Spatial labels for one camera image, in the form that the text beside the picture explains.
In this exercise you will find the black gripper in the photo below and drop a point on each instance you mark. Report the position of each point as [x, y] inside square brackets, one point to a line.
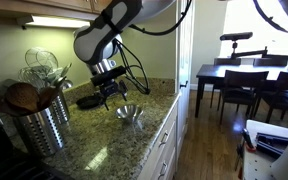
[110, 90]

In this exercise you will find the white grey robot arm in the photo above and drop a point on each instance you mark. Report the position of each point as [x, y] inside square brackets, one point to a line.
[97, 40]

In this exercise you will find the black cast iron skillet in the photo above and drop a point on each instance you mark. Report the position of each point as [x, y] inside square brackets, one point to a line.
[87, 102]

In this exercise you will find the steel ladle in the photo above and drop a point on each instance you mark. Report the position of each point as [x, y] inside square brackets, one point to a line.
[66, 84]

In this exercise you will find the small perforated steel utensil holder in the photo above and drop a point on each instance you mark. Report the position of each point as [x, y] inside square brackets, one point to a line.
[60, 108]

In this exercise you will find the white serving spoon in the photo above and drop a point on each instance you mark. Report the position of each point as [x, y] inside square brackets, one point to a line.
[64, 70]

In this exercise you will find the plain wooden spoon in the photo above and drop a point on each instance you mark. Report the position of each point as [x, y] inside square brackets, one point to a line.
[47, 96]

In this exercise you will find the white base cabinet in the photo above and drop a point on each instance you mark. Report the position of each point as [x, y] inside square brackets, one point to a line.
[160, 153]

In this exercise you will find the large perforated steel utensil holder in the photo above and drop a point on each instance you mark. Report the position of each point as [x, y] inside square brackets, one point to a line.
[39, 133]

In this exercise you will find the tall white door panel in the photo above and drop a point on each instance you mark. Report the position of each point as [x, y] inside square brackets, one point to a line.
[185, 50]

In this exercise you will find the slotted wooden spoon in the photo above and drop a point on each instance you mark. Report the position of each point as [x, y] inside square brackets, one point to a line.
[22, 96]

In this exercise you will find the under-cabinet light strip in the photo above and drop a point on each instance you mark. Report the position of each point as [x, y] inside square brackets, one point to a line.
[57, 22]

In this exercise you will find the dark wooden dining table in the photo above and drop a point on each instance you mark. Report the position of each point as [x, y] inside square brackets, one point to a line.
[214, 71]

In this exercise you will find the dark wooden dining chair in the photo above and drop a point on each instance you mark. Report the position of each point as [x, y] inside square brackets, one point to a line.
[270, 62]
[227, 61]
[242, 86]
[287, 95]

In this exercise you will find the black stove top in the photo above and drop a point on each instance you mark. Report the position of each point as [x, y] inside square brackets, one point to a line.
[4, 163]

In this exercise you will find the black red hand tool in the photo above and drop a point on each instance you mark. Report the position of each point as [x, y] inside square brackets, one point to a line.
[248, 140]

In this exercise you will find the bright window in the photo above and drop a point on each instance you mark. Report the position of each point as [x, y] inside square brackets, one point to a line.
[250, 20]

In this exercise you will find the white perforated work table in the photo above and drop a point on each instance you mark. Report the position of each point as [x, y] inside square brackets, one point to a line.
[257, 166]

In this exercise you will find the black tool case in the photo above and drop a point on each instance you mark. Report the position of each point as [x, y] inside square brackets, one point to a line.
[272, 143]

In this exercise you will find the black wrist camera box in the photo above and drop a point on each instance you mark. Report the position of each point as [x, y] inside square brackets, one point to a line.
[108, 76]

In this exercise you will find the wooden wall cabinet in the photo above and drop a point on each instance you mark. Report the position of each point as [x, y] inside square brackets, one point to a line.
[50, 5]

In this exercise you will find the black stereo camera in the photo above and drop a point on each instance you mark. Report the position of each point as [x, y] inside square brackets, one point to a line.
[236, 36]

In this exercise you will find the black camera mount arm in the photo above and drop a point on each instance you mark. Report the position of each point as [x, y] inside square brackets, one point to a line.
[247, 53]

